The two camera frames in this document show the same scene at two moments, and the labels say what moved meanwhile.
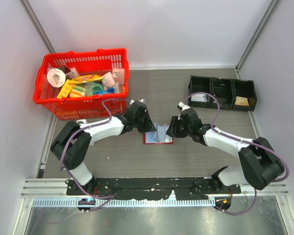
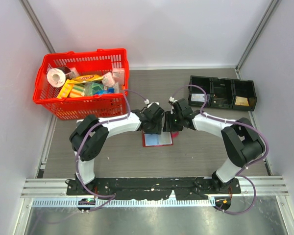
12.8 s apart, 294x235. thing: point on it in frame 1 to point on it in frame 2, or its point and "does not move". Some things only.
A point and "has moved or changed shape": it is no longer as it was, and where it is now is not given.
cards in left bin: x=199 y=97 does not move
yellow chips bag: x=87 y=78 does not move
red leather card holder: x=159 y=136 has moved or changed shape
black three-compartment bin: x=231 y=93 does not move
